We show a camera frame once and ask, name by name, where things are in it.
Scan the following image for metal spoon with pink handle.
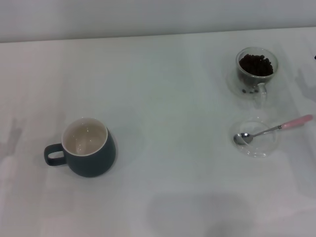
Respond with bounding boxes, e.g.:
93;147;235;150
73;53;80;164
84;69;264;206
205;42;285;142
233;114;314;146

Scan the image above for dark teal ceramic mug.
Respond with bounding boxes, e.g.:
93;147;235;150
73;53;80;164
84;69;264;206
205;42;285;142
43;117;117;178

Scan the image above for dark coffee beans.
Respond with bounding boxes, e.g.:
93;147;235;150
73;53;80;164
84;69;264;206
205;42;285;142
238;53;274;77

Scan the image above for clear glass saucer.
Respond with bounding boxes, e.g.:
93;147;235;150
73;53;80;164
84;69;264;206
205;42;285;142
226;66;282;100

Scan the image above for small clear glass dish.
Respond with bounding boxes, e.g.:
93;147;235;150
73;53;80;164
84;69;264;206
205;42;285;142
230;119;282;158

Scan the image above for clear glass cup with handle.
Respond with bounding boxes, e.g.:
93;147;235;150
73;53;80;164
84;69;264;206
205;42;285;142
236;47;279;108

